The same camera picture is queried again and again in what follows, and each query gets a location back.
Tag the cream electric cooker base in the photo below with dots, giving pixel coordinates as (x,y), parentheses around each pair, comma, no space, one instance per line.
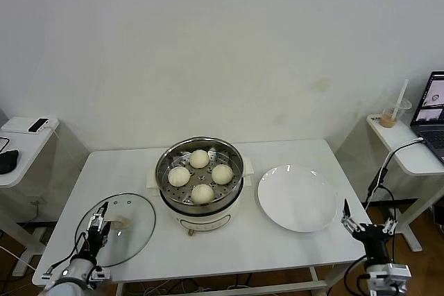
(204,221)

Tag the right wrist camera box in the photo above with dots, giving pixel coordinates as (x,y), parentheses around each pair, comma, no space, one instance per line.
(390,275)

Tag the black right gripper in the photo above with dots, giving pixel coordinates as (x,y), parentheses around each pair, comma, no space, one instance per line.
(374,237)

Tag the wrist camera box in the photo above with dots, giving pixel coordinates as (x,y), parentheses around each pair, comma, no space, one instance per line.
(100,274)
(390,275)

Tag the white steamed baozi bun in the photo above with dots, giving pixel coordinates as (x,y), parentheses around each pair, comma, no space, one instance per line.
(178,176)
(199,159)
(202,194)
(222,174)

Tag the white round plate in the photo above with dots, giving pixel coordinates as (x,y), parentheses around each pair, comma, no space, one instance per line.
(298,199)

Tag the stainless steel steamer basket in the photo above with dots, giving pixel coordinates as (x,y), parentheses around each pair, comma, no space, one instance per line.
(222,193)

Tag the flat white box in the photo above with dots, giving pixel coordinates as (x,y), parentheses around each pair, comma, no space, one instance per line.
(17,124)

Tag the white table frame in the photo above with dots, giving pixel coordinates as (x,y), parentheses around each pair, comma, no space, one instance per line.
(120,289)

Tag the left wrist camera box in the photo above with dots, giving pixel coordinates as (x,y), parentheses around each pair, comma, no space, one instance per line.
(100,274)

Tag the open dark laptop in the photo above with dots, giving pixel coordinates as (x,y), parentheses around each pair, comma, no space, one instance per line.
(431,129)

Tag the small black white device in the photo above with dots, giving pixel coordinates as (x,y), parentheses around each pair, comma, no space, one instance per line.
(38,125)

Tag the black computer mouse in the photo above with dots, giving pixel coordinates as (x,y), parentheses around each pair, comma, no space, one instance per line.
(8,161)

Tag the clear plastic drink cup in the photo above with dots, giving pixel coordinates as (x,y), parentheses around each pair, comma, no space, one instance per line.
(390,121)

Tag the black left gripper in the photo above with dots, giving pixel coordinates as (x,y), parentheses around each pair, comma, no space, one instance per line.
(95,240)

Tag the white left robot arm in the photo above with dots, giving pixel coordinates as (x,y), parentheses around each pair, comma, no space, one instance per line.
(73,271)

